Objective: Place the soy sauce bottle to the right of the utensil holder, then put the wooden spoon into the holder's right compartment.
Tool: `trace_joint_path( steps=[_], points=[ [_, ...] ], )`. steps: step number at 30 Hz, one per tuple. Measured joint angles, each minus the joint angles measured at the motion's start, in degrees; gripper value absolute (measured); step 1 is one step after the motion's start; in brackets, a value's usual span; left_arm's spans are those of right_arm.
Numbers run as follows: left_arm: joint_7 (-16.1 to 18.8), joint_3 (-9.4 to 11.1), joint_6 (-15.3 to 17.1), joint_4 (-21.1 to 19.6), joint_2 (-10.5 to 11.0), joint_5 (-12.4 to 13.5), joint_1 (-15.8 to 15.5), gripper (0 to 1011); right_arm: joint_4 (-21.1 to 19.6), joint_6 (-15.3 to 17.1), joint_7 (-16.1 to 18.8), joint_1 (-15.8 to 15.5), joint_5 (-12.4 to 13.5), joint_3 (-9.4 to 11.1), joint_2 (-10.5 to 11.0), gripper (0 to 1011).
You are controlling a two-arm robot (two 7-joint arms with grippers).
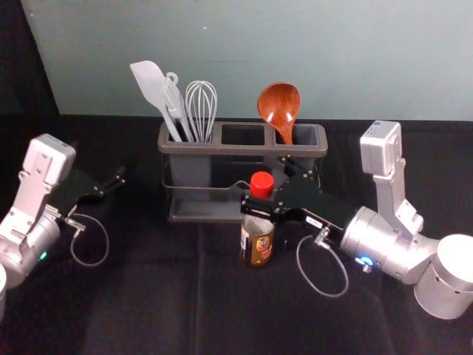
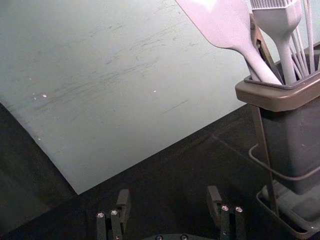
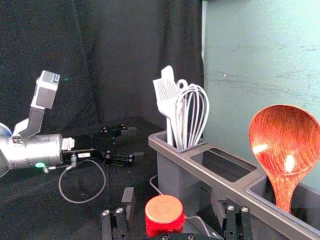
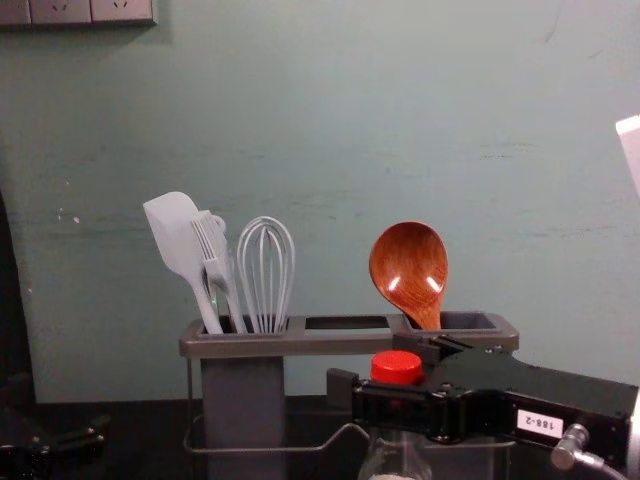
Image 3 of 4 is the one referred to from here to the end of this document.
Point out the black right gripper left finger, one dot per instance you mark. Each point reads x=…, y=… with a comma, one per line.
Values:
x=128, y=200

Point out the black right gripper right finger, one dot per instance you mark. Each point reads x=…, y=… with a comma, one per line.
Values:
x=235, y=222

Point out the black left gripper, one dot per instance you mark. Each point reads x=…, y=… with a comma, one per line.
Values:
x=87, y=147

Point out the grey plastic utensil holder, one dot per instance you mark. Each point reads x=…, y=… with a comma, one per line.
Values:
x=225, y=185

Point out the red cylinder with wooden cap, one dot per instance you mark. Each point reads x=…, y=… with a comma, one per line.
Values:
x=163, y=217

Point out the white silicone pastry brush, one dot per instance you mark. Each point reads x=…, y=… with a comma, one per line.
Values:
x=165, y=97

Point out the white silicone whisk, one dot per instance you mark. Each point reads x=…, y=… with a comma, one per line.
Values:
x=197, y=112

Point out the white silicone spatula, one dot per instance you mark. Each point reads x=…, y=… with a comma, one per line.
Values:
x=168, y=72

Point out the reddish wooden ladle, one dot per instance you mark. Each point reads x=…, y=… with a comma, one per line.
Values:
x=282, y=140

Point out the black cloth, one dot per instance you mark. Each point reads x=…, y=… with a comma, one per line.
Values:
x=100, y=50

